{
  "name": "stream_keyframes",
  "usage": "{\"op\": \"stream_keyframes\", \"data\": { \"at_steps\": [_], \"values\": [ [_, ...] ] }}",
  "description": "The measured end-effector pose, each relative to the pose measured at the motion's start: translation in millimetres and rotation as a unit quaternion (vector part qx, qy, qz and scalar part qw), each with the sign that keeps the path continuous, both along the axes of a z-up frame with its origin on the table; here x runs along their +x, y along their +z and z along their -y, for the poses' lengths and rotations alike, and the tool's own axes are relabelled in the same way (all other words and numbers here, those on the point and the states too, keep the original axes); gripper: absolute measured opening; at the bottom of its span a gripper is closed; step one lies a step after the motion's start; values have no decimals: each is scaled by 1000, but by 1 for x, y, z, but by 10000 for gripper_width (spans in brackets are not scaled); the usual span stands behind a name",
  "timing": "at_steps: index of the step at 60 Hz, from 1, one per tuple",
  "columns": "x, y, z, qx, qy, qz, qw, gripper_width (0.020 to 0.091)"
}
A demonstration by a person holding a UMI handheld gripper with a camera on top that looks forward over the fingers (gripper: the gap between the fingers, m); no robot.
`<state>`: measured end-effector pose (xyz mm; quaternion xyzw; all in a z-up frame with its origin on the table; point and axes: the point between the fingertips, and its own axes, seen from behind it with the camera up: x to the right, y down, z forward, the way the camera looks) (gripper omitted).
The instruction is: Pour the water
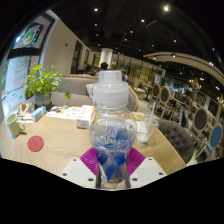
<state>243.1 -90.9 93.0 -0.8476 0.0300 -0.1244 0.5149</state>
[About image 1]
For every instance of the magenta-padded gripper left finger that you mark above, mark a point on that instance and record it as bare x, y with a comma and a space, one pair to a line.
80, 170

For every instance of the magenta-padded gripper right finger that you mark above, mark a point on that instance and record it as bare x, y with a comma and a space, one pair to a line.
145, 168

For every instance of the clear blue-labelled drink bottle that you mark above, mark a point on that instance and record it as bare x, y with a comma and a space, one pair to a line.
111, 133

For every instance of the clear plastic cup with straw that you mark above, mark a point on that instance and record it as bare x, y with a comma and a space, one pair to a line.
145, 131

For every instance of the grey tufted armchair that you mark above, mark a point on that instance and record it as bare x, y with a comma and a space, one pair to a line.
176, 136

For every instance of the flat round red coaster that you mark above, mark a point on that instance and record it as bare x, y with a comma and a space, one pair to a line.
35, 143

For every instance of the yellow card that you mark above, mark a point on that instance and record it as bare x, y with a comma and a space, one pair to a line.
138, 115

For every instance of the small blue-white box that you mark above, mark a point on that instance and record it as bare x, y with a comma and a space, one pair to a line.
38, 114

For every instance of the group of round-backed chairs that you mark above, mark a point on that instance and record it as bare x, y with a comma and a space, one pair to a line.
200, 120

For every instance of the light green mug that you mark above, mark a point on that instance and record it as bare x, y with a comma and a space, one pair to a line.
13, 125

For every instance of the grey chevron cushion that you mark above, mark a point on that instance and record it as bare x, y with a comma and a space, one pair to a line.
89, 90

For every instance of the brown paper sheet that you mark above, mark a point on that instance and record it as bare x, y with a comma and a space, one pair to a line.
26, 109

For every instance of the person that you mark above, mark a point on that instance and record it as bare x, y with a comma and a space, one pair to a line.
90, 70
124, 76
104, 66

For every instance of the green potted plant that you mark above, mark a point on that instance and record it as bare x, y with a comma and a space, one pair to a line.
41, 81

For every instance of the window with festive stickers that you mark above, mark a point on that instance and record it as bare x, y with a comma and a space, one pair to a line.
20, 73

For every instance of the group of ceiling lights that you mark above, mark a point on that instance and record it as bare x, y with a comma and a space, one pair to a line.
166, 8

